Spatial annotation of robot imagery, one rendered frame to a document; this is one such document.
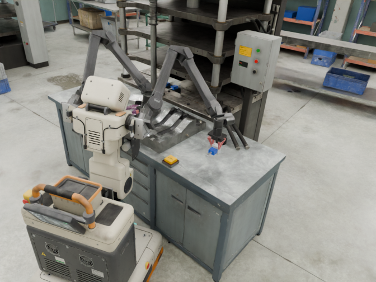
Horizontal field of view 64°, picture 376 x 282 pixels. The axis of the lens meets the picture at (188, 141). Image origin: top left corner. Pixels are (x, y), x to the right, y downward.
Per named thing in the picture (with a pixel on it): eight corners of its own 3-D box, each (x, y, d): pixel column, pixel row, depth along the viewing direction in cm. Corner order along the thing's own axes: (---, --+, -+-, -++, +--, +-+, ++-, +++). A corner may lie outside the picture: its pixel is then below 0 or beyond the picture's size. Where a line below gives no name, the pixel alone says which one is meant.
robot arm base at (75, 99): (59, 103, 169) (78, 107, 166) (65, 91, 172) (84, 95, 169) (67, 111, 177) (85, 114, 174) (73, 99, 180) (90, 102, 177)
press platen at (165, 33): (219, 83, 239) (222, 59, 229) (117, 47, 309) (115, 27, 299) (270, 62, 294) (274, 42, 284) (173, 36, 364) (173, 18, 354)
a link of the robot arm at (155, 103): (166, 46, 183) (171, 38, 174) (186, 56, 187) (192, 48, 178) (142, 111, 169) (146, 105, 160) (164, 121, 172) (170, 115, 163)
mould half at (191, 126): (159, 154, 205) (159, 136, 198) (134, 139, 219) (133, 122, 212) (205, 128, 238) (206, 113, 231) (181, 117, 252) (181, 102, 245)
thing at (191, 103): (212, 125, 260) (214, 117, 256) (117, 82, 329) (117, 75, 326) (262, 98, 315) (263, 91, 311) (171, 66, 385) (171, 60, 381)
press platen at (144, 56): (216, 109, 252) (219, 89, 242) (118, 69, 321) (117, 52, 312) (265, 85, 307) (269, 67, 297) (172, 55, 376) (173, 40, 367)
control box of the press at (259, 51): (239, 198, 290) (269, 41, 212) (214, 183, 306) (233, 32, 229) (251, 187, 304) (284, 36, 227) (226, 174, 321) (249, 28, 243)
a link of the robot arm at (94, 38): (87, 31, 188) (92, 23, 180) (109, 38, 195) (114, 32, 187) (75, 98, 178) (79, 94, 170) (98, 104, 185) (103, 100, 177)
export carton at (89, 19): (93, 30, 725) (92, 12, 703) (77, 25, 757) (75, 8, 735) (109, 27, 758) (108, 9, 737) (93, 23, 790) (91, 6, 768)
